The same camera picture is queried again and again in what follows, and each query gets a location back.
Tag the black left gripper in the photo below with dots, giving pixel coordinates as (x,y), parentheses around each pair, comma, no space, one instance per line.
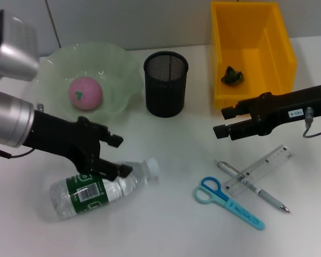
(64,139)

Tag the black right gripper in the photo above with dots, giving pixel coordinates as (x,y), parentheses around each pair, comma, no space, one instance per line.
(283,109)

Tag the green plastic wrapper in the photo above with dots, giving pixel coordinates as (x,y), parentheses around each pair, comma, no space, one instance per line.
(231,76)

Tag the clear green-label water bottle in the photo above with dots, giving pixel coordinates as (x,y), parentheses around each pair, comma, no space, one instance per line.
(69,195)

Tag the pink peach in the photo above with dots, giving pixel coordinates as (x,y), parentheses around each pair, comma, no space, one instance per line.
(88,93)

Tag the transparent plastic ruler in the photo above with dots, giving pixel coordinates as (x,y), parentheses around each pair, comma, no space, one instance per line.
(267,166)

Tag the black mesh pen cup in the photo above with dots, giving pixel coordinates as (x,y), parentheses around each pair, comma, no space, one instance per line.
(166,99)

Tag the green glass fruit plate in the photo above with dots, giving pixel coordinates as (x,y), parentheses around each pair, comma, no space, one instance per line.
(117,80)

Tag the blue scissors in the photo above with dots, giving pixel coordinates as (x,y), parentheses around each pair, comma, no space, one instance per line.
(240,211)

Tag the grey ballpoint pen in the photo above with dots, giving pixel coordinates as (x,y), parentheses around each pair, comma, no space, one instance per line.
(273,200)

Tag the yellow plastic bin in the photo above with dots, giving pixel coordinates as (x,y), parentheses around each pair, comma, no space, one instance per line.
(256,40)

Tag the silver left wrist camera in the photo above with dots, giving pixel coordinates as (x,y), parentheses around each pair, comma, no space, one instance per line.
(16,51)

